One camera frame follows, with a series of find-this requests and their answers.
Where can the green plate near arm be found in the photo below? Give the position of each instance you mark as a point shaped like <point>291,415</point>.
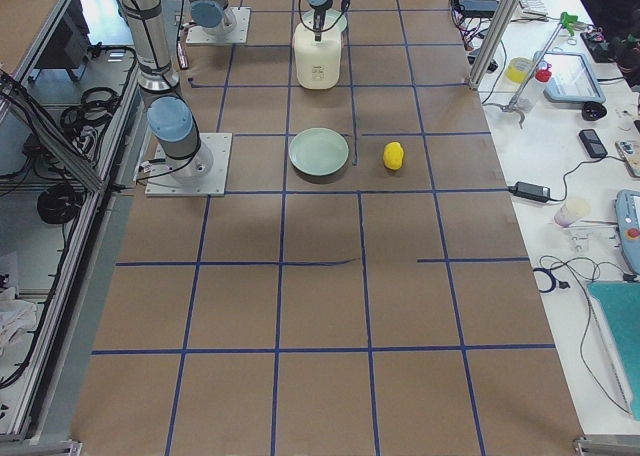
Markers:
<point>333,18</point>
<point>318,151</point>

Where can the yellow toy potato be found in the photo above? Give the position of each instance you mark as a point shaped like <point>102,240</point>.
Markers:
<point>393,156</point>

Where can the yellow tape roll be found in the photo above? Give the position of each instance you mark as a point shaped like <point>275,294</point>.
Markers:
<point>518,69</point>

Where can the squeeze bottle red cap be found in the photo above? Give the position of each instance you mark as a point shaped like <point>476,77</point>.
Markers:
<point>534,89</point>

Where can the metal grabber tool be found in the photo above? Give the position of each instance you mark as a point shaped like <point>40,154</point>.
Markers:
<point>566,22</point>

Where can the blue tablet pendant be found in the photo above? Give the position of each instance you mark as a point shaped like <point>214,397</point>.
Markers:
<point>573,80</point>

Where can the black power adapter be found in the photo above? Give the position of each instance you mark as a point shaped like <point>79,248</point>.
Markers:
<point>530,192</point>

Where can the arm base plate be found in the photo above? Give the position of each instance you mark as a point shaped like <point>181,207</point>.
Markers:
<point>213,25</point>
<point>206,174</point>

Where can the aluminium frame post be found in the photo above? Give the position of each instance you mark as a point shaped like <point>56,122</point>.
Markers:
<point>500,21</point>

